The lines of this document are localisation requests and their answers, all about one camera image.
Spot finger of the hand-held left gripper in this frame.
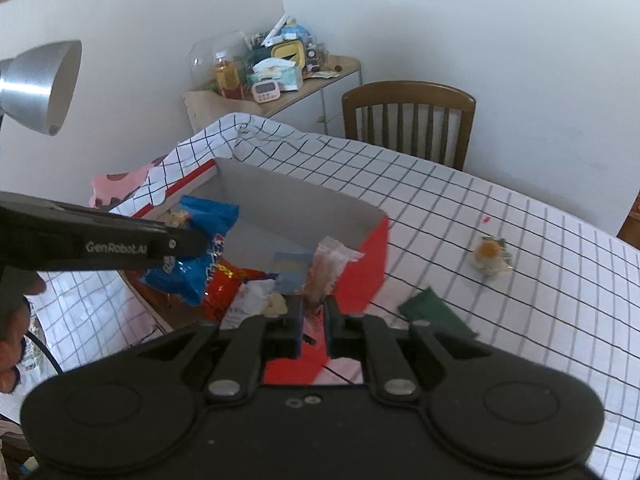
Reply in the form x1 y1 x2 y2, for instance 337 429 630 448
44 200 172 231
159 227 209 267

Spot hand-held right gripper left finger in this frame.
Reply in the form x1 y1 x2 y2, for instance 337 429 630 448
134 294 305 406

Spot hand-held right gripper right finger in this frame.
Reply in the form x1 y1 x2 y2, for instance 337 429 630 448
323 294 493 406

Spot blue cookie snack bag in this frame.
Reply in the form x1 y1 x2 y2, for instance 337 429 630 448
139 195 242 307

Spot orange red chip bag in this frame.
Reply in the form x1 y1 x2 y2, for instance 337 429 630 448
202 254 269 324

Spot white and navy snack packet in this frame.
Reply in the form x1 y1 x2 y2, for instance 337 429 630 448
219 279 277 331

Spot light blue snack packet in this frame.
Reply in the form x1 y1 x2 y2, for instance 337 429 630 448
271 251 314 294

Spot clear sausage snack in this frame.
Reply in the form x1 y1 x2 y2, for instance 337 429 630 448
302 236 366 312

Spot red and white cardboard box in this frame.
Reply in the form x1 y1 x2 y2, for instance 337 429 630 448
117 156 391 387

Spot person's left hand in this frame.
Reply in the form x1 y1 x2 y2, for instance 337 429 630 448
0 274 47 387

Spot pink spotted cloth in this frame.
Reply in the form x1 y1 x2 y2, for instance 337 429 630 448
89 154 169 211

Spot dark green snack packet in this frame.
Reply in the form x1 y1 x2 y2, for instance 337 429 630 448
398 287 479 339

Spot silver desk lamp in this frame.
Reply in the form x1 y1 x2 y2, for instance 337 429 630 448
0 39 84 137

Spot orange drink bottle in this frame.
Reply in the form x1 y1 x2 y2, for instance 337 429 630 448
213 54 246 99

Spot small kitchen timer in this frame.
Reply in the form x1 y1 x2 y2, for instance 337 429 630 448
251 79 280 105

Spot yellow snack packet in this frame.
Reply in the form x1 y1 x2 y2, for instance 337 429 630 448
472 233 514 279

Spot beige side cabinet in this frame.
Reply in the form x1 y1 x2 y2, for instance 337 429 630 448
182 55 362 139

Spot clear glass dome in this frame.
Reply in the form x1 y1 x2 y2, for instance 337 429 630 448
188 30 252 94

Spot tissue pack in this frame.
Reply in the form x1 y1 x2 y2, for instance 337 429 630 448
248 58 305 92

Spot checked white tablecloth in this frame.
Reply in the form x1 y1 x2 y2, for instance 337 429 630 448
30 111 640 466

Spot yellow framed box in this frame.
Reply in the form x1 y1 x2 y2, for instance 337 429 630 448
269 39 307 69

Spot brown wooden chair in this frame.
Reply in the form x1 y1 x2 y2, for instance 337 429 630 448
342 80 477 172

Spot black cable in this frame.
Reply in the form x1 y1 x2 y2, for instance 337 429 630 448
24 329 67 377

